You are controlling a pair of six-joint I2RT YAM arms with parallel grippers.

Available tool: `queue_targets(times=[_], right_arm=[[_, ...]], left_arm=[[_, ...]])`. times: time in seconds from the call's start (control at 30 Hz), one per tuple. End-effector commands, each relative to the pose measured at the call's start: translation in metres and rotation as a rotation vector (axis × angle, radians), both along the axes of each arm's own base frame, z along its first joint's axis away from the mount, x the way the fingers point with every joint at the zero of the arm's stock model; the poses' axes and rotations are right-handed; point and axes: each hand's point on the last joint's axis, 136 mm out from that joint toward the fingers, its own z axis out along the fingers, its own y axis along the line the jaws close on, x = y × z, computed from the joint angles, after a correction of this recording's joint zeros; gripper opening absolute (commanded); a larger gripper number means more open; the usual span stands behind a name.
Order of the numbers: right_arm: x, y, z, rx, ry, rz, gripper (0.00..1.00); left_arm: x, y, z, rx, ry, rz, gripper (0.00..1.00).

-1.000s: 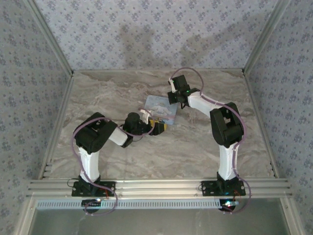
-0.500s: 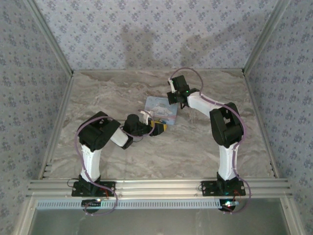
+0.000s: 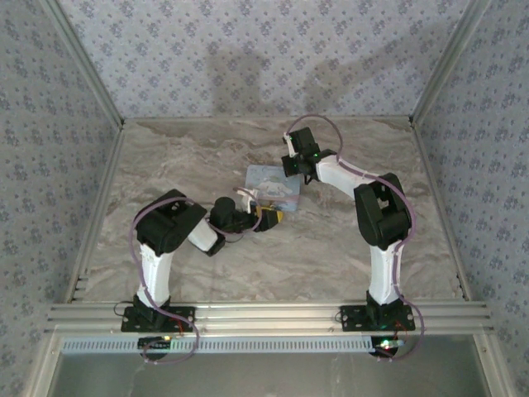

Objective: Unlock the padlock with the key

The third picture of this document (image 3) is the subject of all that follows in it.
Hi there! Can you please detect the light blue pouch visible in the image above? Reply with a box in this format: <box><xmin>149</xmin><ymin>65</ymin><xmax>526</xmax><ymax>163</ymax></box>
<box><xmin>245</xmin><ymin>164</ymin><xmax>303</xmax><ymax>213</ymax></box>

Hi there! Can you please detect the left controller circuit board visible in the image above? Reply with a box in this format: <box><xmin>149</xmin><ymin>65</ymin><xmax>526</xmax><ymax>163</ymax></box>
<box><xmin>138</xmin><ymin>336</ymin><xmax>174</xmax><ymax>349</ymax></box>

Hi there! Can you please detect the controller circuit board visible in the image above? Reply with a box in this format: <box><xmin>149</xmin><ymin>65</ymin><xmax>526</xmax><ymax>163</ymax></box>
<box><xmin>370</xmin><ymin>337</ymin><xmax>405</xmax><ymax>356</ymax></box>
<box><xmin>138</xmin><ymin>336</ymin><xmax>174</xmax><ymax>349</ymax></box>

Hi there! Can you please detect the grey metal sheet panel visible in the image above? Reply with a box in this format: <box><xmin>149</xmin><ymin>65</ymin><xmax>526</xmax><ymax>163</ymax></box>
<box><xmin>47</xmin><ymin>351</ymin><xmax>497</xmax><ymax>397</ymax></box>

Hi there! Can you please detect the right controller circuit board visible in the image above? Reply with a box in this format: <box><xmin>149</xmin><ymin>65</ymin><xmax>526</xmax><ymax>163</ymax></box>
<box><xmin>370</xmin><ymin>337</ymin><xmax>405</xmax><ymax>356</ymax></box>

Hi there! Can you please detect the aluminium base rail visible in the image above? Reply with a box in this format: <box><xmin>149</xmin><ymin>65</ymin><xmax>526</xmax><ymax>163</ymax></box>
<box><xmin>47</xmin><ymin>303</ymin><xmax>495</xmax><ymax>335</ymax></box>

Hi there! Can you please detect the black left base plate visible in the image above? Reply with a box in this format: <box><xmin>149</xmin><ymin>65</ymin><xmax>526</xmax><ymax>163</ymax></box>
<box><xmin>121</xmin><ymin>304</ymin><xmax>197</xmax><ymax>333</ymax></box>

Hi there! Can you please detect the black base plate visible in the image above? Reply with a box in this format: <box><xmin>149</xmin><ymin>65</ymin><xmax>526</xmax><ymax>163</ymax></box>
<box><xmin>121</xmin><ymin>304</ymin><xmax>197</xmax><ymax>333</ymax></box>
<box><xmin>340</xmin><ymin>304</ymin><xmax>416</xmax><ymax>332</ymax></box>

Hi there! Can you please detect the grey slotted cable duct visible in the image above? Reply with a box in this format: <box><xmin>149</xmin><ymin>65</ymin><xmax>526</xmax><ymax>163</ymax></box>
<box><xmin>61</xmin><ymin>335</ymin><xmax>400</xmax><ymax>356</ymax></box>

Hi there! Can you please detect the aluminium table side rail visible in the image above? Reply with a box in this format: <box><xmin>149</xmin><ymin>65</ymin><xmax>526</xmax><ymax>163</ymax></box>
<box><xmin>65</xmin><ymin>123</ymin><xmax>127</xmax><ymax>303</ymax></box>
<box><xmin>412</xmin><ymin>123</ymin><xmax>472</xmax><ymax>301</ymax></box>

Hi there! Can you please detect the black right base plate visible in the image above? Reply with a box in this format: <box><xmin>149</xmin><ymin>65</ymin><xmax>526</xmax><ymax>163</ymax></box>
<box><xmin>340</xmin><ymin>304</ymin><xmax>416</xmax><ymax>332</ymax></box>

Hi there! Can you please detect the aluminium corner post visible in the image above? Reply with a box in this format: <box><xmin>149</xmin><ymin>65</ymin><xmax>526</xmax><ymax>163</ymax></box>
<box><xmin>408</xmin><ymin>0</ymin><xmax>493</xmax><ymax>125</ymax></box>
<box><xmin>41</xmin><ymin>0</ymin><xmax>126</xmax><ymax>127</ymax></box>

